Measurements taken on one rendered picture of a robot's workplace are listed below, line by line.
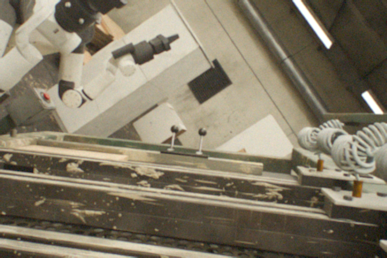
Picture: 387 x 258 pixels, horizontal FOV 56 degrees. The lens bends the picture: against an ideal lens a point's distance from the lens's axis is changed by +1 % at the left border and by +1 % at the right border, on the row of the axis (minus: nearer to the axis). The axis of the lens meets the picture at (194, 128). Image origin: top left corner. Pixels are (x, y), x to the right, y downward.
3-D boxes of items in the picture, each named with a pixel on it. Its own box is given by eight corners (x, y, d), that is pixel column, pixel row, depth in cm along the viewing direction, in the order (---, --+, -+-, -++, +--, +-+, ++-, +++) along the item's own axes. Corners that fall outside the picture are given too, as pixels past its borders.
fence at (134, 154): (42, 147, 161) (43, 139, 160) (261, 173, 150) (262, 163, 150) (36, 148, 156) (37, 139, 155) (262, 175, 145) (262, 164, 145)
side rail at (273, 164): (68, 155, 186) (69, 133, 185) (288, 180, 173) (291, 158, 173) (62, 156, 180) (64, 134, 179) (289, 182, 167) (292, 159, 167)
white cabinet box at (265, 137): (159, 188, 580) (270, 118, 555) (178, 220, 570) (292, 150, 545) (147, 192, 520) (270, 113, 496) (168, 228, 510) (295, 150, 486)
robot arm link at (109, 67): (137, 64, 154) (114, 86, 156) (129, 52, 159) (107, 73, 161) (127, 57, 149) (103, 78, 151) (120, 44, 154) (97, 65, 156)
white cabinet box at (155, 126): (140, 125, 702) (171, 105, 693) (156, 151, 692) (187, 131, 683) (132, 123, 657) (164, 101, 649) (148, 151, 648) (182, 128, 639)
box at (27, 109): (17, 107, 188) (45, 88, 186) (29, 127, 187) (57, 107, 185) (2, 107, 176) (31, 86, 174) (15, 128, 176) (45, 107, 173)
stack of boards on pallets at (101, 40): (107, 38, 904) (122, 28, 899) (128, 72, 887) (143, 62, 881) (49, -5, 664) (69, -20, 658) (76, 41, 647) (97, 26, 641)
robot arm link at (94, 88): (110, 86, 151) (77, 116, 154) (114, 81, 161) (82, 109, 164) (91, 67, 148) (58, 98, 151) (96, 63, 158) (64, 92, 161)
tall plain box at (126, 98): (80, 104, 486) (189, 29, 465) (102, 142, 476) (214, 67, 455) (38, 93, 398) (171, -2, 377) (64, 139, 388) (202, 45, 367)
